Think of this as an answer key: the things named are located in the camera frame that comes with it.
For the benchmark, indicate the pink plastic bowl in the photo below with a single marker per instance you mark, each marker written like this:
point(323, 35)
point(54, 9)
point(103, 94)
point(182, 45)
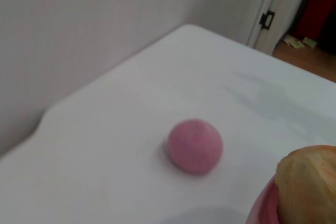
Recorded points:
point(262, 205)

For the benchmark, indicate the white door frame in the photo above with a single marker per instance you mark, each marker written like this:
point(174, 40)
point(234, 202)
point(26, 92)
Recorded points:
point(278, 3)

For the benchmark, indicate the black door hinge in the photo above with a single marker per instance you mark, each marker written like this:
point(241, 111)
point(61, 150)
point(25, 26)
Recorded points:
point(267, 20)

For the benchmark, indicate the pink round bun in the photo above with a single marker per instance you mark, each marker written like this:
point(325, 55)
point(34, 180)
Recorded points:
point(195, 148)

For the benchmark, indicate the orange striped bread roll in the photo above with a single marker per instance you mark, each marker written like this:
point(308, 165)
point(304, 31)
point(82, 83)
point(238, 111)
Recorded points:
point(309, 182)

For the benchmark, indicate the paper packet on floor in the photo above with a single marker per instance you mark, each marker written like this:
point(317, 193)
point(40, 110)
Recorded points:
point(309, 42)
point(293, 41)

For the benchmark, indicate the red cabinet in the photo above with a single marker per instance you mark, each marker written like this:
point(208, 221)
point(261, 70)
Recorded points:
point(317, 1)

